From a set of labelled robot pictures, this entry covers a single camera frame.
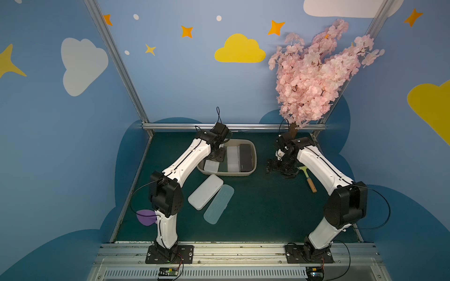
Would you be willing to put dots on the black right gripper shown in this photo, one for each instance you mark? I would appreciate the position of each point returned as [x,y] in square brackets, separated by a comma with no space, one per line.
[278,165]

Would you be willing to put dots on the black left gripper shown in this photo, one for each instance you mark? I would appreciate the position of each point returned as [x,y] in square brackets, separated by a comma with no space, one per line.
[217,153]

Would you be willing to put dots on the frosted clear wide pencil case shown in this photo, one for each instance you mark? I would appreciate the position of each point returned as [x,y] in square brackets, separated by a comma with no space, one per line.
[211,166]

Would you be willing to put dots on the frosted clear slim pencil case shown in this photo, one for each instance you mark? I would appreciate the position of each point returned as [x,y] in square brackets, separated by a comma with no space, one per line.
[233,159]

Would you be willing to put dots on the dark grey pencil case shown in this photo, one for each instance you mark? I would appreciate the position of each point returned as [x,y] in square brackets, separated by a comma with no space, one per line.
[245,158]

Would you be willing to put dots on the white rounded pencil case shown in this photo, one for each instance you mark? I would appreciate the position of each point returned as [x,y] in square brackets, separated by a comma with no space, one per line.
[205,192]

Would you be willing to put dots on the light teal ribbed pencil case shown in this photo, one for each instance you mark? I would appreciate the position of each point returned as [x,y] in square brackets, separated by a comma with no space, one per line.
[219,204]

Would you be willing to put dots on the green translucent pencil case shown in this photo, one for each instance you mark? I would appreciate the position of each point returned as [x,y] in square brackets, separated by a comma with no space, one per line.
[223,166]

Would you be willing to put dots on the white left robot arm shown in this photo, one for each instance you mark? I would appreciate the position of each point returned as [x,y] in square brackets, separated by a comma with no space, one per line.
[165,192]

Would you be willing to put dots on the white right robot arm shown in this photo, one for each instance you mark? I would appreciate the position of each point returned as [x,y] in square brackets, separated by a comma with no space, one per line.
[347,201]

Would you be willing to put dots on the beige storage box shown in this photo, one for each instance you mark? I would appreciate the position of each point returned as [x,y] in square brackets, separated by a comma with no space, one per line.
[233,142]

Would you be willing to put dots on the aluminium back crossbar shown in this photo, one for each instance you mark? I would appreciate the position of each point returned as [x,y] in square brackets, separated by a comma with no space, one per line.
[236,127]

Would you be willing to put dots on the pink cherry blossom tree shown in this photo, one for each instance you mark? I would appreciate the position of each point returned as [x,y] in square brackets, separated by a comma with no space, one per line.
[310,76]

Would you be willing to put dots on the purple toy shovel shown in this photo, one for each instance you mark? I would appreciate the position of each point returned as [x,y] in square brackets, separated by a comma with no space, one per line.
[146,217]

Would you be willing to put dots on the right controller board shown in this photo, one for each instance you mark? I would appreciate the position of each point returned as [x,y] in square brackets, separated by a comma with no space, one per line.
[315,274]

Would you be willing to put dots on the controller board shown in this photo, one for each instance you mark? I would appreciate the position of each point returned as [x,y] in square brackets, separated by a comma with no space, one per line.
[315,274]
[167,274]

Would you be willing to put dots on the left controller board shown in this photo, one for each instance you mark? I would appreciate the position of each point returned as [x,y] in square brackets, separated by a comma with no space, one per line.
[167,274]

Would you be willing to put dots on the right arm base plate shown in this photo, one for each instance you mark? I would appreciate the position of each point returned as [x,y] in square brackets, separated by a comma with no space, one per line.
[307,254]

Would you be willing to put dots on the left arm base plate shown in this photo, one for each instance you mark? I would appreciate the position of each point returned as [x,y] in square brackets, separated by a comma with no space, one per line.
[157,254]

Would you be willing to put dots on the aluminium front rail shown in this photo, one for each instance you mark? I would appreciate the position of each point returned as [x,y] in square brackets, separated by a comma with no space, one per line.
[238,261]

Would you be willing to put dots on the left aluminium frame post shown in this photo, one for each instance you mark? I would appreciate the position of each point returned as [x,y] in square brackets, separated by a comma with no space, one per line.
[97,16]

